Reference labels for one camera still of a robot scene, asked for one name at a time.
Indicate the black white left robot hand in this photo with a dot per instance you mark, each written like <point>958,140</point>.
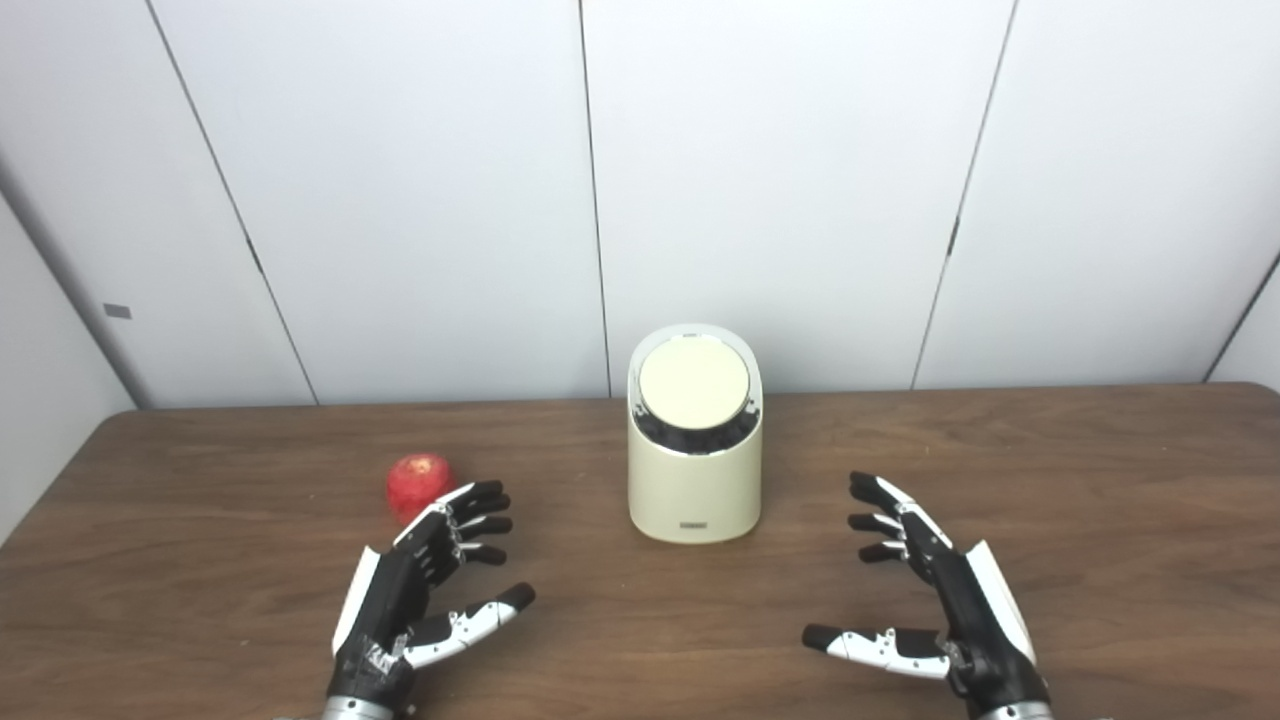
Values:
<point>395,590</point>

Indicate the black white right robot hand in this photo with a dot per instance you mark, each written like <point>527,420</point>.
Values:
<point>975,610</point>

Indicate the red apple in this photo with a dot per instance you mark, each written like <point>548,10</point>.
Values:
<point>415,482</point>

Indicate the cream round bin lid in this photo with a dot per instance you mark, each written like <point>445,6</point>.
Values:
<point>694,383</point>

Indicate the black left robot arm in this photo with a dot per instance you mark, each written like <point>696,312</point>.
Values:
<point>355,710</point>

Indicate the cream-colored bin body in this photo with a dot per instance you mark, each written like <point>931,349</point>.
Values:
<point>692,495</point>

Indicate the black wall panel hinge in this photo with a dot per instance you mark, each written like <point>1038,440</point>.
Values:
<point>953,237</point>
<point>256,257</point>

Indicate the small grey wall sticker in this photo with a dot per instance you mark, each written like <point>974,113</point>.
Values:
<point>117,311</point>

